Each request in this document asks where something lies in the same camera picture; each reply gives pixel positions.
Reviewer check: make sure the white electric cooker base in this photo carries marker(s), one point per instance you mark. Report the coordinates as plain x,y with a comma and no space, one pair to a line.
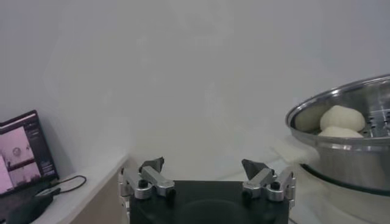
335,207

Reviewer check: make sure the black computer mouse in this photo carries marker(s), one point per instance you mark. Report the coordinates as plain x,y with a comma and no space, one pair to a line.
27,210

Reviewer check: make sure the white steamed baozi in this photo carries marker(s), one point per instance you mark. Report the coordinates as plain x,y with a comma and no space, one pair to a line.
339,133
342,117

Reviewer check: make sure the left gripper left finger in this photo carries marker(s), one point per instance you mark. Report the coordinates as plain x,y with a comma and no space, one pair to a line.
155,179

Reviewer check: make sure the black open laptop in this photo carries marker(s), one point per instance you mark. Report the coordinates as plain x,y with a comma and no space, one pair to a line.
24,152

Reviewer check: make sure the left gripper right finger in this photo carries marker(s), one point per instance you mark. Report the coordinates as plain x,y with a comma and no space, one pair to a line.
262,181

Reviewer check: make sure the small grey usb adapter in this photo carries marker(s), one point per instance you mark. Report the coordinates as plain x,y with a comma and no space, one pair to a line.
48,191

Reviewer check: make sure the stainless steel steamer basket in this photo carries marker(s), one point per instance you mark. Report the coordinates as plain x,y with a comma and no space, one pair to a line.
350,164

